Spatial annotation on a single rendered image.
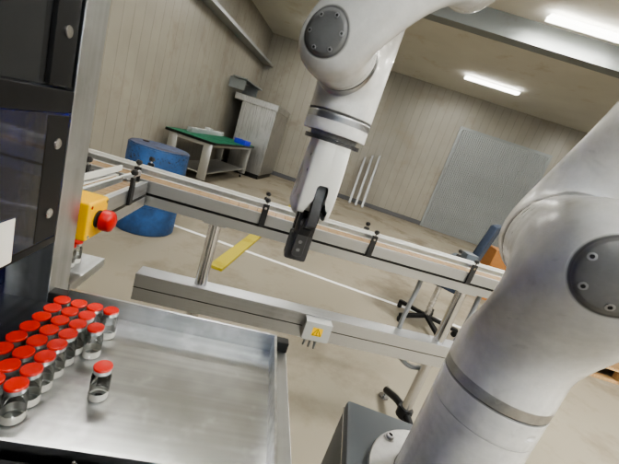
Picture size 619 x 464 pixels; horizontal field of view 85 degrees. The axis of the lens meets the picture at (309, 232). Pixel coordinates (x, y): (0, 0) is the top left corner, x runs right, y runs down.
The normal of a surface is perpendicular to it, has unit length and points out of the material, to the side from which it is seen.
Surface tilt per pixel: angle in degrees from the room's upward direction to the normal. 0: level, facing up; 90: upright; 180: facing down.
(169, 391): 0
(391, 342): 90
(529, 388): 96
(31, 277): 90
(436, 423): 90
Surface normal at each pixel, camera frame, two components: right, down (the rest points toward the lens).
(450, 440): -0.73, -0.06
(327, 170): 0.21, 0.22
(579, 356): -0.28, 0.71
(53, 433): 0.31, -0.92
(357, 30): -0.14, 0.42
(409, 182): -0.13, 0.22
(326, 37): -0.39, 0.17
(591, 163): -0.82, 0.36
